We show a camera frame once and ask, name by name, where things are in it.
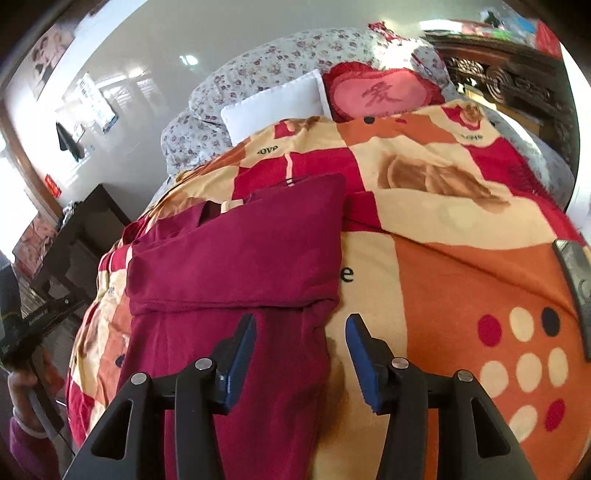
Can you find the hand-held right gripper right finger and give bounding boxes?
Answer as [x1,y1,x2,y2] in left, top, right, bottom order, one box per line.
[345,314,536,480]

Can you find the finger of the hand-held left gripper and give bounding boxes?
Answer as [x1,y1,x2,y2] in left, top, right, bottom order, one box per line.
[23,295,79,332]

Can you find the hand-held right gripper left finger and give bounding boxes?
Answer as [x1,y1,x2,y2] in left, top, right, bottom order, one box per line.
[65,314,257,480]

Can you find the maroon garment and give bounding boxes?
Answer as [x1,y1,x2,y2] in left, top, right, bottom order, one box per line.
[117,173,347,480]

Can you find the person's left forearm purple sleeve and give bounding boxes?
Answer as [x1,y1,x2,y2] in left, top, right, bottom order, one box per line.
[8,414,63,480]

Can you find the person's left hand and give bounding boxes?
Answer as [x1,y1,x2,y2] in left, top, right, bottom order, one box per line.
[7,351,52,435]

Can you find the pink patterned boxes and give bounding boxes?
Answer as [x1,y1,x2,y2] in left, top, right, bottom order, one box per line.
[13,216,59,278]

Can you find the dark wooden table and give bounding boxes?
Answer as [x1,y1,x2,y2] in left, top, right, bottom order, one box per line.
[30,185,133,306]

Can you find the orange red printed blanket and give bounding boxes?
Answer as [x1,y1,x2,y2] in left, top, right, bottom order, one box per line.
[65,102,591,480]

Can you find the black hanging cloth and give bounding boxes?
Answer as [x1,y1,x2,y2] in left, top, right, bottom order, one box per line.
[55,121,85,162]

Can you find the dark grey flat device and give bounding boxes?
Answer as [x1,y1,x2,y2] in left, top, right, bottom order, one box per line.
[553,239,591,363]

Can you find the white pillow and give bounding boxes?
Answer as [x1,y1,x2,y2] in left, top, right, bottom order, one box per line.
[221,70,331,145]

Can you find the grey bed sheet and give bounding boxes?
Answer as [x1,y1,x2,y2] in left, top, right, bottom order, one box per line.
[485,108,576,214]

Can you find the red heart-shaped pillow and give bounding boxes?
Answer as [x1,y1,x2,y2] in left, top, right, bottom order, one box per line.
[322,62,447,123]

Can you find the floral quilt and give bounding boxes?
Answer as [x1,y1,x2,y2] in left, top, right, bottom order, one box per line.
[161,25,458,177]

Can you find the carved dark wooden headboard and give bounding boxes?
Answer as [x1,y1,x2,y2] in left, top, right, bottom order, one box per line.
[425,30,578,172]

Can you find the colourful clutter on headboard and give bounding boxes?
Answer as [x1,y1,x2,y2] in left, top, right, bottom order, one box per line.
[462,9,565,59]

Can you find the white wall calendar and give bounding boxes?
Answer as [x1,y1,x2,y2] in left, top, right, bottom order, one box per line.
[76,71,117,136]

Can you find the wall poster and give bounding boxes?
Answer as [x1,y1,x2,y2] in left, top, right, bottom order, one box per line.
[28,23,75,100]

